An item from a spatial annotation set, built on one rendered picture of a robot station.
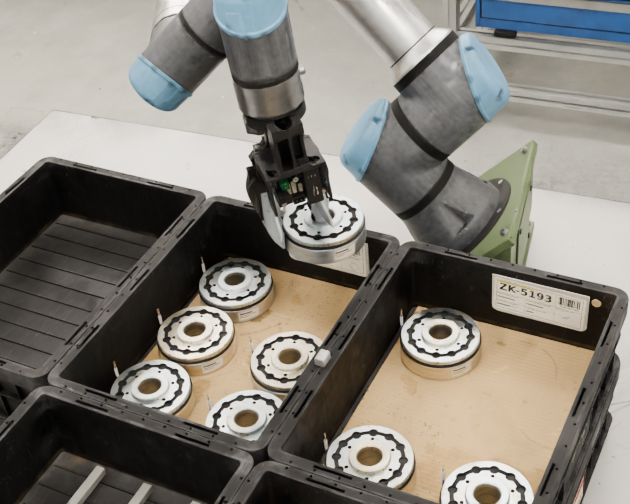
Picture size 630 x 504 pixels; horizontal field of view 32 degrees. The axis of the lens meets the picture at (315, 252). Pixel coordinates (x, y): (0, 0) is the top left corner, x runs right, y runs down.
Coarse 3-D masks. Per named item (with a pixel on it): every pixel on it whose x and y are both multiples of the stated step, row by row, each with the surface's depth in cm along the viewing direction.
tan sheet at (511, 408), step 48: (528, 336) 142; (384, 384) 138; (432, 384) 137; (480, 384) 136; (528, 384) 135; (576, 384) 135; (432, 432) 131; (480, 432) 130; (528, 432) 130; (432, 480) 125; (528, 480) 124
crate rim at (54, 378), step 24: (192, 216) 152; (384, 240) 144; (384, 264) 140; (360, 288) 137; (96, 336) 135; (336, 336) 131; (72, 360) 132; (312, 360) 128; (72, 384) 128; (120, 408) 125; (144, 408) 124; (288, 408) 122; (192, 432) 121; (216, 432) 121; (264, 432) 120; (264, 456) 119
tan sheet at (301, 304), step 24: (288, 288) 154; (312, 288) 153; (336, 288) 153; (288, 312) 150; (312, 312) 149; (336, 312) 149; (240, 336) 147; (264, 336) 146; (144, 360) 145; (240, 360) 143; (192, 384) 141; (216, 384) 140; (240, 384) 140
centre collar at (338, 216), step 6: (330, 204) 137; (330, 210) 136; (336, 210) 136; (306, 216) 135; (336, 216) 135; (342, 216) 135; (306, 222) 134; (312, 222) 134; (318, 222) 134; (336, 222) 134; (312, 228) 134; (318, 228) 134; (324, 228) 134; (330, 228) 134
